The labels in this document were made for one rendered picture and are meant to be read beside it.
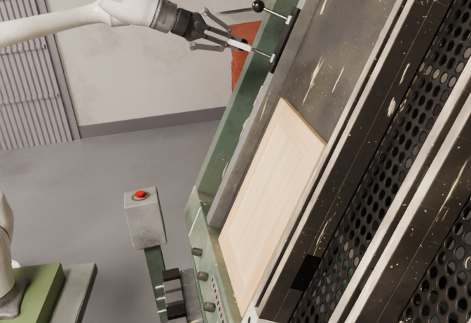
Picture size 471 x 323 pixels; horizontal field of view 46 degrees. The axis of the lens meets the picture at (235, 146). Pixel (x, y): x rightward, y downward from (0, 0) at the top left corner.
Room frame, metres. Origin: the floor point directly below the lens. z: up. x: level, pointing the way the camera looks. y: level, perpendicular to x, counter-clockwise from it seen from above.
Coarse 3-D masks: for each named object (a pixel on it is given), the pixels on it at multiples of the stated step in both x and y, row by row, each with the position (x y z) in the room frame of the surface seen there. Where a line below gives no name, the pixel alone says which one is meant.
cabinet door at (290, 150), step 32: (288, 128) 1.35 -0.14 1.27; (256, 160) 1.46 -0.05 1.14; (288, 160) 1.27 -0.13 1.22; (256, 192) 1.36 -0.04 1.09; (288, 192) 1.19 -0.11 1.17; (256, 224) 1.27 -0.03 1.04; (288, 224) 1.11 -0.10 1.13; (224, 256) 1.36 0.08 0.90; (256, 256) 1.18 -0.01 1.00; (256, 288) 1.10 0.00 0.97
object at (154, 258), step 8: (152, 248) 1.72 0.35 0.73; (160, 248) 1.73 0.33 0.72; (152, 256) 1.72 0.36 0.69; (160, 256) 1.72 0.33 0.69; (152, 264) 1.72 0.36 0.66; (160, 264) 1.72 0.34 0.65; (152, 272) 1.72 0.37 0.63; (160, 272) 1.72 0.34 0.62; (152, 280) 1.72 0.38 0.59; (160, 280) 1.72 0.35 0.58; (160, 304) 1.72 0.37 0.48
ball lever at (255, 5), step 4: (256, 0) 1.65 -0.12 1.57; (260, 0) 1.65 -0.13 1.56; (252, 4) 1.64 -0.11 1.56; (256, 4) 1.63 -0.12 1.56; (260, 4) 1.63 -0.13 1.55; (252, 8) 1.64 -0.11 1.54; (256, 8) 1.63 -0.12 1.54; (260, 8) 1.63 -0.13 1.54; (264, 8) 1.64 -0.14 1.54; (256, 12) 1.64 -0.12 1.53; (260, 12) 1.64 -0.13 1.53; (268, 12) 1.63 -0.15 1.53; (272, 12) 1.63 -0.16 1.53; (280, 16) 1.62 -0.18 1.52; (284, 16) 1.61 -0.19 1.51; (288, 16) 1.60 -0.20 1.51; (292, 16) 1.60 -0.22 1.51; (288, 20) 1.60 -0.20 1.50; (288, 24) 1.60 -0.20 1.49
